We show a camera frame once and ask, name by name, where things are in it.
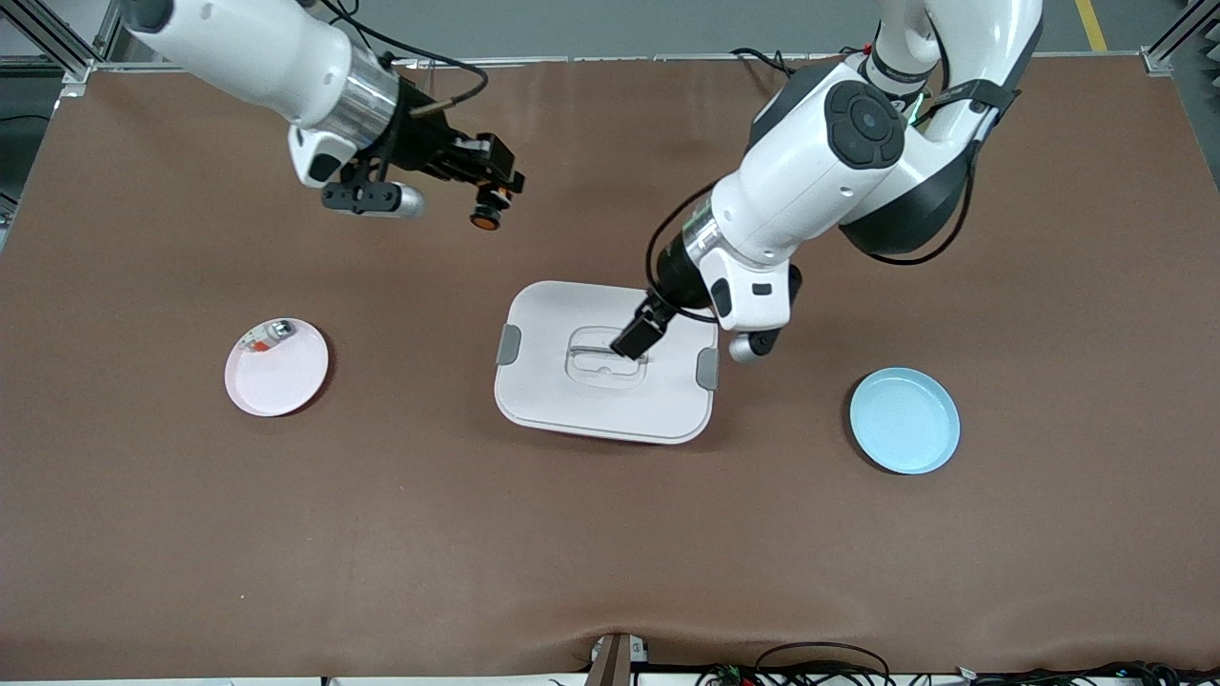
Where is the orange and black push switch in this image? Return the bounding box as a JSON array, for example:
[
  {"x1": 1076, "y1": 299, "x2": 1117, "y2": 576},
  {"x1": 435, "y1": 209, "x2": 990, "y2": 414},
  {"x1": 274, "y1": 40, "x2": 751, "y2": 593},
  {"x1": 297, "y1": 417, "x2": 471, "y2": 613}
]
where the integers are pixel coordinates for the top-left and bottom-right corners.
[{"x1": 469, "y1": 187, "x2": 517, "y2": 232}]

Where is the white lidded storage box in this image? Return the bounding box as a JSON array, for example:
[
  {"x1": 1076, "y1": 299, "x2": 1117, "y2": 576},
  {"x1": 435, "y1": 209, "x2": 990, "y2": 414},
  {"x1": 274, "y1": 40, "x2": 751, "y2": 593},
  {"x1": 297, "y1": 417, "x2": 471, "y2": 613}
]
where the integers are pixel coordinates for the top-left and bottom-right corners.
[{"x1": 494, "y1": 280, "x2": 721, "y2": 446}]

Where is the light blue round plate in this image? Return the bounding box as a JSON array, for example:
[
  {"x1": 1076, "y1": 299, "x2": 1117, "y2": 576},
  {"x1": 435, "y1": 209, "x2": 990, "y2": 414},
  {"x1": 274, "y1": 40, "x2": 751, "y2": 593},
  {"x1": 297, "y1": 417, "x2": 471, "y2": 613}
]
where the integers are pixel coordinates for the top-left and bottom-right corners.
[{"x1": 849, "y1": 367, "x2": 961, "y2": 475}]

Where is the pink round plate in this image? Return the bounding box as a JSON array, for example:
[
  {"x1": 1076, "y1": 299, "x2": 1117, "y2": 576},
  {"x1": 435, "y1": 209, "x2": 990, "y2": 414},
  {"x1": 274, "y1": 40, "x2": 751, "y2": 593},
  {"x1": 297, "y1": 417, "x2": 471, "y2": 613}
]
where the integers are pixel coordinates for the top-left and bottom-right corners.
[{"x1": 224, "y1": 317, "x2": 330, "y2": 418}]

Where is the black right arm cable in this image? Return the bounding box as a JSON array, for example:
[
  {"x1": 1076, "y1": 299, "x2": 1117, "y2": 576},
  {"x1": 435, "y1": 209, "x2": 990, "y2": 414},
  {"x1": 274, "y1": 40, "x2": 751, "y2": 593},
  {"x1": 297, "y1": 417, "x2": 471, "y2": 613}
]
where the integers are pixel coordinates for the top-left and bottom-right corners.
[{"x1": 315, "y1": 0, "x2": 490, "y2": 121}]

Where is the black base cable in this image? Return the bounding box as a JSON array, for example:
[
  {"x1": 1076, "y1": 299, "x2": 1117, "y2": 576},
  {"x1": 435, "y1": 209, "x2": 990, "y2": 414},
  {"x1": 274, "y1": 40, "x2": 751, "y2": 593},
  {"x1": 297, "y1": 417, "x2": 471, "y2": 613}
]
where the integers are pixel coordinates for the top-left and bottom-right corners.
[{"x1": 729, "y1": 47, "x2": 800, "y2": 79}]

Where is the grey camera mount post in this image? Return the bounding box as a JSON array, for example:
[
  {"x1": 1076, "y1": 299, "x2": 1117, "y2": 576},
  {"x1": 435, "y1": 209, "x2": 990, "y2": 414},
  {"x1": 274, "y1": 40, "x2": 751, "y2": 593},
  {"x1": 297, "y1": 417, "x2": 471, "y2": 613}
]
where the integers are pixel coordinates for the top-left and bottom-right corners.
[{"x1": 586, "y1": 634, "x2": 650, "y2": 686}]

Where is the aluminium frame profile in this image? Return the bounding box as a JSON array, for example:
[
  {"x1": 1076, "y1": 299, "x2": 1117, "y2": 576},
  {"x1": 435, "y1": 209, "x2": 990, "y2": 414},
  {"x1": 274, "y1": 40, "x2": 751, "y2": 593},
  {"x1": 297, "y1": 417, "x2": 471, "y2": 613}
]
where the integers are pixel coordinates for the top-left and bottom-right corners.
[
  {"x1": 0, "y1": 0, "x2": 132, "y2": 98},
  {"x1": 1139, "y1": 0, "x2": 1220, "y2": 77}
]

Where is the black looped cable bundle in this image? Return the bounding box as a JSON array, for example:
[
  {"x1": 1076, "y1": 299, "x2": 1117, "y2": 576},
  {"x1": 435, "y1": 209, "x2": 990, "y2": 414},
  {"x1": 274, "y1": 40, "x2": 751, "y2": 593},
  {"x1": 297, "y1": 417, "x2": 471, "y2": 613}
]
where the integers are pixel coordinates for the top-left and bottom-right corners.
[{"x1": 696, "y1": 642, "x2": 899, "y2": 686}]

